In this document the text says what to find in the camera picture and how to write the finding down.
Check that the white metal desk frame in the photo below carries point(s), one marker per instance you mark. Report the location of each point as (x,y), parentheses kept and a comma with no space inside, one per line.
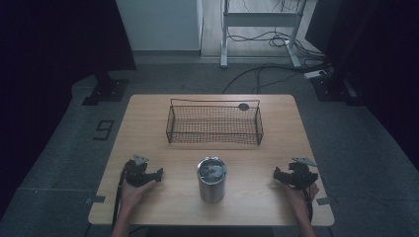
(260,19)

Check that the white power strip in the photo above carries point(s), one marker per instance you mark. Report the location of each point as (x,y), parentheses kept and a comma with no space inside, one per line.
(315,74)

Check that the black round table grommet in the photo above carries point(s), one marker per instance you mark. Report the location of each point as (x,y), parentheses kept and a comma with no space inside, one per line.
(243,106)

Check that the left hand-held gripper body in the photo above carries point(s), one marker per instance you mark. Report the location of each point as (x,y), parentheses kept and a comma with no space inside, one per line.
(135,173)

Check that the person's left hand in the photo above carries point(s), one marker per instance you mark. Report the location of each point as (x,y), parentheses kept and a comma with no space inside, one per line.
(133,196)

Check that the person's right hand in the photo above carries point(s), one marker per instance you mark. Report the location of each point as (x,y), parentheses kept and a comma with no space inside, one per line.
(299,197)

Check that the black curtain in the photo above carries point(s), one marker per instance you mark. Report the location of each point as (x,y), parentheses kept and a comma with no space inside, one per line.
(378,49)
(49,49)

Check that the stainless steel cup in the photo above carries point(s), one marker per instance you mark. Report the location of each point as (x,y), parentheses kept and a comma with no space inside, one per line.
(211,182)

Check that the white cabinet panel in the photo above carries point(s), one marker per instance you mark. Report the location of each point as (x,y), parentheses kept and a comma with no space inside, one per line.
(161,24)

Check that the black stand base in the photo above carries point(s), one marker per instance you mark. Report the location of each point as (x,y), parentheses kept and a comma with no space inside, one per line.
(334,89)
(107,90)

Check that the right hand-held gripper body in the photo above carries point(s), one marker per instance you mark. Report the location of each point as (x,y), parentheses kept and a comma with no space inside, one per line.
(300,174)

